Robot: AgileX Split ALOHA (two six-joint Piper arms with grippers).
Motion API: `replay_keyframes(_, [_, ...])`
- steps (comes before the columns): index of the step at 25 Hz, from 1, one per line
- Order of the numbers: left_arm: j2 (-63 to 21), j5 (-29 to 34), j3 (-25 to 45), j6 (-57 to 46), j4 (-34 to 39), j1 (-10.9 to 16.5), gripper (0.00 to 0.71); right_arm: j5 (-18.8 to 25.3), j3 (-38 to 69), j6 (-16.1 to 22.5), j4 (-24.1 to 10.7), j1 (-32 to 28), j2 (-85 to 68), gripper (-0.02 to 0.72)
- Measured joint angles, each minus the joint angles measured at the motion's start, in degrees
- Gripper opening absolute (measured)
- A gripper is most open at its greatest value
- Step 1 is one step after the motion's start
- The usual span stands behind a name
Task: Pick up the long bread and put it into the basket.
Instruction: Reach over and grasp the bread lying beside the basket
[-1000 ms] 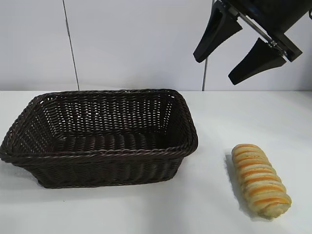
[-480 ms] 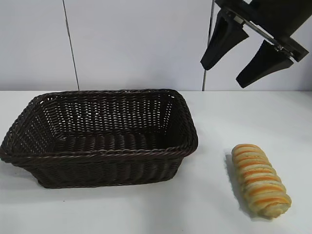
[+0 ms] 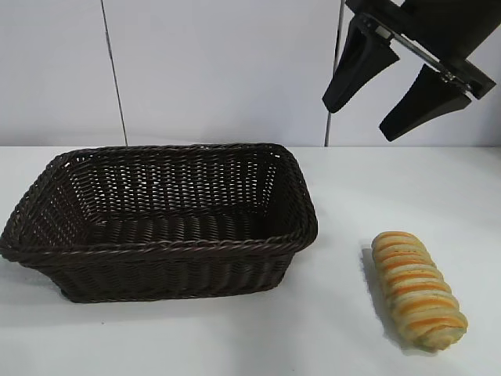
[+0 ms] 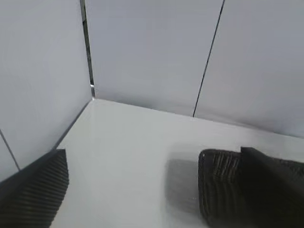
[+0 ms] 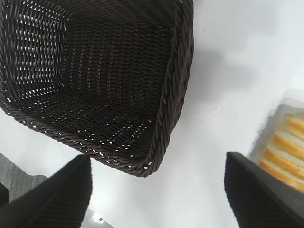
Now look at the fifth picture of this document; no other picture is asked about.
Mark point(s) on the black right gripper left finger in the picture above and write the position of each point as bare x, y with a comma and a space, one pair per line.
54, 202

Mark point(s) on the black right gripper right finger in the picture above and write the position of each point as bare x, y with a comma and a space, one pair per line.
263, 197

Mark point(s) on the long striped twisted bread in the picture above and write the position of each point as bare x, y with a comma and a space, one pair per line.
287, 147

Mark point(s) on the dark brown woven basket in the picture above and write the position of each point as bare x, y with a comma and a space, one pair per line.
107, 71

